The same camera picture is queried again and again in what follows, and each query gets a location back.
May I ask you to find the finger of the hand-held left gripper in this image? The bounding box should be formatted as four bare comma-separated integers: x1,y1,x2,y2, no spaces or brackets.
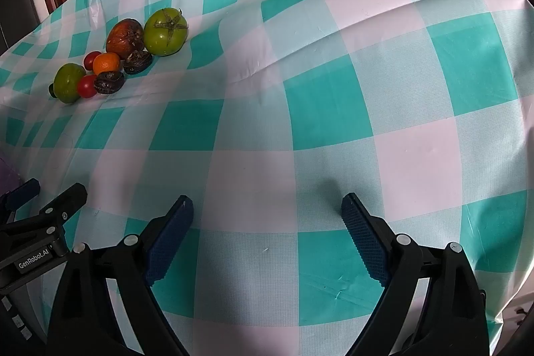
0,178,41,222
12,183,88,237

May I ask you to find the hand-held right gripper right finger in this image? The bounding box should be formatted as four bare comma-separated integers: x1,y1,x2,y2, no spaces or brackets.
341,193,490,356

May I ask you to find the dark wrinkled passion fruit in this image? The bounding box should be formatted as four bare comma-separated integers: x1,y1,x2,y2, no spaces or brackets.
123,50,153,75
93,71,126,95

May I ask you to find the teal white checkered tablecloth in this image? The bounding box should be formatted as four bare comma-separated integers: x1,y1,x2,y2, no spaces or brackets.
0,0,534,356

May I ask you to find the brown red apple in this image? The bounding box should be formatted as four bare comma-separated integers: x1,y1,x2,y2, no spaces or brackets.
105,18,146,60

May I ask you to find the orange tangerine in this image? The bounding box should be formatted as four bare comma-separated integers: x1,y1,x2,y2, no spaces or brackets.
92,52,121,76

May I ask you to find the large green tomato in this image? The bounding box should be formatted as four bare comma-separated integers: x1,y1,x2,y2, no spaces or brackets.
143,7,188,57

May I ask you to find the small green tomato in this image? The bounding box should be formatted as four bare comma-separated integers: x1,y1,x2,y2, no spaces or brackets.
53,63,87,104

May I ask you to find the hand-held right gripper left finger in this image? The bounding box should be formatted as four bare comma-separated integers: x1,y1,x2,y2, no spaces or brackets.
46,195,195,356

